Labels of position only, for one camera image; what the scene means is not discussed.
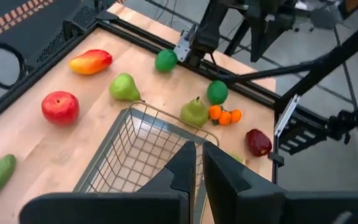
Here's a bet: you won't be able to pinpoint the bright green pear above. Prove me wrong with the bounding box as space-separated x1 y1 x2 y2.
109 72 145 103

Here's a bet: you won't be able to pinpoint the black floor mat orange stripes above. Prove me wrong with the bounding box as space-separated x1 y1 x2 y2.
0 0 83 68

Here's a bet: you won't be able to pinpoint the small green lime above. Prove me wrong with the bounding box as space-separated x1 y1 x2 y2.
154 49 179 74

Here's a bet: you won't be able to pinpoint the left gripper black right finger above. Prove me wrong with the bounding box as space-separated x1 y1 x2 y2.
202 141 287 224

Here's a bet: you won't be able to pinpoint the green grape bunch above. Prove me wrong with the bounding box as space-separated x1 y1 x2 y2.
230 152 245 165

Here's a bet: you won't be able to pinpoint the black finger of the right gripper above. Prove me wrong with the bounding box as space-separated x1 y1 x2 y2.
264 29 281 60
250 29 265 63

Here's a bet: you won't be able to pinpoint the large green lime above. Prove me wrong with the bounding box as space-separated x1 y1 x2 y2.
206 80 229 106

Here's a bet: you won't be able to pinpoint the white frame bracket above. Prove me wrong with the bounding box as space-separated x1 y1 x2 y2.
273 94 301 138

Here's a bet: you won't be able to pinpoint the olive green pear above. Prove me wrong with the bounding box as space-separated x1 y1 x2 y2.
180 96 210 128

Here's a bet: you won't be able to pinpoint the wire mesh basket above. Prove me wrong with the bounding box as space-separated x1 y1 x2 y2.
73 100 220 224

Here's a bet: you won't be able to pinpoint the dark red apple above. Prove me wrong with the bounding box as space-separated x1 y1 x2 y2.
246 128 273 157

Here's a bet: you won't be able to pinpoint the black perforated computer case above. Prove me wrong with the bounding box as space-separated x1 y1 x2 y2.
35 0 121 65

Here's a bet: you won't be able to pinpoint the bright red apple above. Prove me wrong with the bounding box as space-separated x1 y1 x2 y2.
40 90 81 127

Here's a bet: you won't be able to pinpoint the orange tangerine cluster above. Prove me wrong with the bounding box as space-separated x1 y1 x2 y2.
208 105 244 126

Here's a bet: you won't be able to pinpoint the wire basket on tray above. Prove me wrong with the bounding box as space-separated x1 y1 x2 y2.
73 107 213 224

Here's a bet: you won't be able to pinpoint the black table-level camera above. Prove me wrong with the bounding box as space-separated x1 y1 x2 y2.
326 99 358 170

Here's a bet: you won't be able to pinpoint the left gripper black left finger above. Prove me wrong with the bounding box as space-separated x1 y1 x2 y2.
137 141 197 224

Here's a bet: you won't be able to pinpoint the black looped floor cable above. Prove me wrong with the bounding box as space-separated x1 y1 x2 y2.
0 42 32 91

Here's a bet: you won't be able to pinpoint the grey office chair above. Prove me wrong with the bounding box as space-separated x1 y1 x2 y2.
292 6 338 34

